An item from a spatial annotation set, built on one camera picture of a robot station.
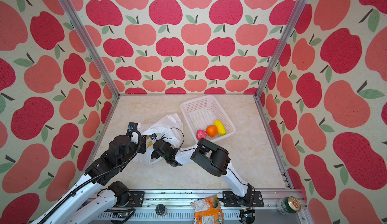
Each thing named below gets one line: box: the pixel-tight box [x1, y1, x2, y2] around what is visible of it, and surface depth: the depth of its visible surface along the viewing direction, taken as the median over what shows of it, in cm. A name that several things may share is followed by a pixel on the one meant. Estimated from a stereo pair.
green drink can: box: [276, 195, 302, 216], surface depth 66 cm
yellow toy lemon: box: [213, 120, 227, 136], surface depth 97 cm
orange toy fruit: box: [206, 125, 218, 138], surface depth 95 cm
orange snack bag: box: [189, 194, 224, 224], surface depth 70 cm
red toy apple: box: [196, 129, 207, 140], surface depth 93 cm
